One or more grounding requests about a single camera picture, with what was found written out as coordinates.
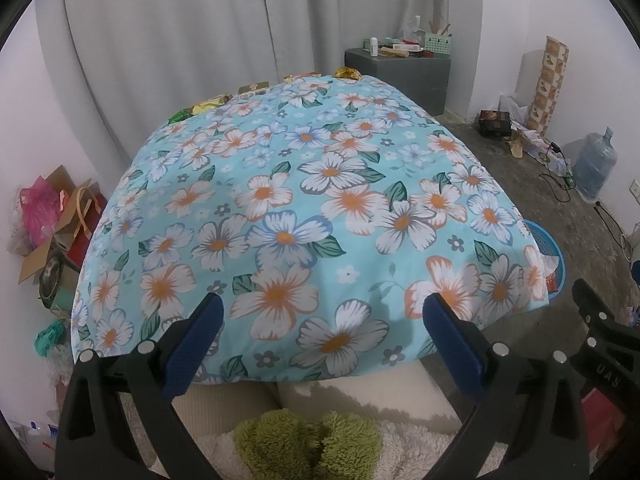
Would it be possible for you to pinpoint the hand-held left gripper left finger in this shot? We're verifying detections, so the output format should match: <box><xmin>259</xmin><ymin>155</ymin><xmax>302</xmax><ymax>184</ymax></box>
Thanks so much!
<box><xmin>55</xmin><ymin>292</ymin><xmax>226</xmax><ymax>480</ymax></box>

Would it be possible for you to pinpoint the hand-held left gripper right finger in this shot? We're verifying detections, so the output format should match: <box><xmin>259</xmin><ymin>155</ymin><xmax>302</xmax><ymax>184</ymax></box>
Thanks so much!
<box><xmin>423</xmin><ymin>294</ymin><xmax>593</xmax><ymax>480</ymax></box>

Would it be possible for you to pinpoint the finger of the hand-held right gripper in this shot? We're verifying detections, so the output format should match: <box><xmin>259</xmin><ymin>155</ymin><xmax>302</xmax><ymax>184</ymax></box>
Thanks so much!
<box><xmin>571</xmin><ymin>278</ymin><xmax>640</xmax><ymax>401</ymax></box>

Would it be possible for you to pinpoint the blue plastic waste basket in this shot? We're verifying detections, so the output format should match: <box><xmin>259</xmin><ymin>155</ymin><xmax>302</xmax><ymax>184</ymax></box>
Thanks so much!
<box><xmin>522</xmin><ymin>219</ymin><xmax>568</xmax><ymax>303</ymax></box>

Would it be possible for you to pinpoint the pink floral blanket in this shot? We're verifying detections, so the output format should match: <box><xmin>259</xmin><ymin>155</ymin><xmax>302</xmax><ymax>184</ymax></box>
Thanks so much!
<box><xmin>580</xmin><ymin>385</ymin><xmax>626</xmax><ymax>461</ymax></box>

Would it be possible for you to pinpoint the white printed packet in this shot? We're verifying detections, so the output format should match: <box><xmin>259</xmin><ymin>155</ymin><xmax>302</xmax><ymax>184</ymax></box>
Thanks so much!
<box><xmin>541</xmin><ymin>255</ymin><xmax>565</xmax><ymax>281</ymax></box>

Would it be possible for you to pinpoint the green fluffy cloth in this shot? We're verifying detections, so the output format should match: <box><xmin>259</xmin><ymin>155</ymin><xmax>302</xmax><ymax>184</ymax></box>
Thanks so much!
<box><xmin>234</xmin><ymin>408</ymin><xmax>383</xmax><ymax>480</ymax></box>

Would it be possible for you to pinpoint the green plastic bag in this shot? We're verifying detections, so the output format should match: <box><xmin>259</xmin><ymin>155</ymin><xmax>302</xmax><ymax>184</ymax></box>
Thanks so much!
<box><xmin>34</xmin><ymin>320</ymin><xmax>68</xmax><ymax>356</ymax></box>

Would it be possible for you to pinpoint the red box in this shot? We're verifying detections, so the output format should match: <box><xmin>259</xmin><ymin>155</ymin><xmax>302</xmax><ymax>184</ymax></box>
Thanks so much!
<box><xmin>67</xmin><ymin>232</ymin><xmax>93</xmax><ymax>268</ymax></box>

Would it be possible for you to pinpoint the metal bowl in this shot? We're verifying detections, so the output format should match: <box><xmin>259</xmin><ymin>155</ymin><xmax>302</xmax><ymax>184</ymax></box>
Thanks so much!
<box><xmin>42</xmin><ymin>255</ymin><xmax>66</xmax><ymax>291</ymax></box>

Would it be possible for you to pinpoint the cardboard box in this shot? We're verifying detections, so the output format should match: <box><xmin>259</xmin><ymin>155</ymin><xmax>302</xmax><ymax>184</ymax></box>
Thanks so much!
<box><xmin>17</xmin><ymin>165</ymin><xmax>108</xmax><ymax>286</ymax></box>

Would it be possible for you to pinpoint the blue water jug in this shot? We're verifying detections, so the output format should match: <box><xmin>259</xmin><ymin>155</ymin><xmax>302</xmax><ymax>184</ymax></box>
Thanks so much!
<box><xmin>572</xmin><ymin>127</ymin><xmax>615</xmax><ymax>198</ymax></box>

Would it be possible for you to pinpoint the brown paper bag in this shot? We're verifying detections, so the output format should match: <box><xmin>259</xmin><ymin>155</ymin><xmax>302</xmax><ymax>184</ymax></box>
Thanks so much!
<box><xmin>65</xmin><ymin>185</ymin><xmax>108</xmax><ymax>241</ymax></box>

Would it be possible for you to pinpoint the blue floral blanket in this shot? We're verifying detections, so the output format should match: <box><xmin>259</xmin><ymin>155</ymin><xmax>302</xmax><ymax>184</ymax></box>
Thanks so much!
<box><xmin>70</xmin><ymin>75</ymin><xmax>551</xmax><ymax>386</ymax></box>

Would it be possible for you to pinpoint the printed plastic bag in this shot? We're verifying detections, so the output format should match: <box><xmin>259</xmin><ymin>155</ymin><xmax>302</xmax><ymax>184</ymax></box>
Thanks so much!
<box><xmin>520</xmin><ymin>132</ymin><xmax>571</xmax><ymax>168</ymax></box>

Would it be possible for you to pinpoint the pink plastic bag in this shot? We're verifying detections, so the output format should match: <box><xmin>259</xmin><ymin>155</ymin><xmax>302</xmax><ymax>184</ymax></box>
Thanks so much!
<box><xmin>10</xmin><ymin>180</ymin><xmax>63</xmax><ymax>251</ymax></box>

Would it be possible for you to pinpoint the black box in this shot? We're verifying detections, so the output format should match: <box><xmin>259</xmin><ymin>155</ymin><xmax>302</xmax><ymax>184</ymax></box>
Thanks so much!
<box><xmin>478</xmin><ymin>109</ymin><xmax>513</xmax><ymax>137</ymax></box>

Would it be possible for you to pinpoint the green yellow foil wrapper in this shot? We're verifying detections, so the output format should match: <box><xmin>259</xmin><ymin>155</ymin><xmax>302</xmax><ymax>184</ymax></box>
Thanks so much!
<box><xmin>167</xmin><ymin>95</ymin><xmax>233</xmax><ymax>123</ymax></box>

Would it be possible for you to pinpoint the white plastic bag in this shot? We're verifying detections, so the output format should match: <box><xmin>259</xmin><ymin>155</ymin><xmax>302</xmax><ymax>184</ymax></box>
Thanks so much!
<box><xmin>497</xmin><ymin>92</ymin><xmax>531</xmax><ymax>123</ymax></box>

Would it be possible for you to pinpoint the grey cabinet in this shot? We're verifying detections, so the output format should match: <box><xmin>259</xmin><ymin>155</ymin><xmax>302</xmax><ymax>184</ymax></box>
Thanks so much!
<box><xmin>344</xmin><ymin>47</ymin><xmax>452</xmax><ymax>116</ymax></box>

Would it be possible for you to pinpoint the patterned rolled mat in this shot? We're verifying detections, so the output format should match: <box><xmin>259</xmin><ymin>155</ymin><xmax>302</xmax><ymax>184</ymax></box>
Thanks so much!
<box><xmin>525</xmin><ymin>36</ymin><xmax>570</xmax><ymax>131</ymax></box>

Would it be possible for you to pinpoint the white board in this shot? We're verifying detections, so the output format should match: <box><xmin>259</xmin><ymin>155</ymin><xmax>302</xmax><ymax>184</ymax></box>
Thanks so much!
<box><xmin>517</xmin><ymin>50</ymin><xmax>546</xmax><ymax>106</ymax></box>

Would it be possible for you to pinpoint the green organizer box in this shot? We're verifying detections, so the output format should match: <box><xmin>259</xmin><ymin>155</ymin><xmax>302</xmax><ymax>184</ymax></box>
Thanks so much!
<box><xmin>424</xmin><ymin>24</ymin><xmax>455</xmax><ymax>56</ymax></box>

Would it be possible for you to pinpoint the grey curtain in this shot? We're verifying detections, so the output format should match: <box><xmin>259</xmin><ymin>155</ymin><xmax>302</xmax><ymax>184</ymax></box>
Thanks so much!
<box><xmin>35</xmin><ymin>0</ymin><xmax>483</xmax><ymax>171</ymax></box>

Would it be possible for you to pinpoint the black charger with cable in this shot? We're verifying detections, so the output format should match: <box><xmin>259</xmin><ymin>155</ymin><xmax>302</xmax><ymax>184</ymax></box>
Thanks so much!
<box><xmin>539</xmin><ymin>142</ymin><xmax>576</xmax><ymax>191</ymax></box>

